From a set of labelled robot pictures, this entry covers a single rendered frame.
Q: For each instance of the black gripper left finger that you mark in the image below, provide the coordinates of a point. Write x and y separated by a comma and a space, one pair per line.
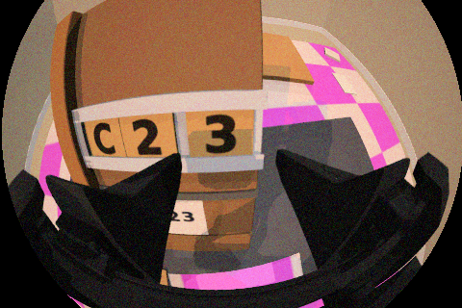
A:
134, 214

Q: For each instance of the cream paper label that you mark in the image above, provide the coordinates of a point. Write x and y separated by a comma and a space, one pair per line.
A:
188, 218

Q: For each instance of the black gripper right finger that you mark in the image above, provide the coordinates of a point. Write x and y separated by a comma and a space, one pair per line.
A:
330, 203

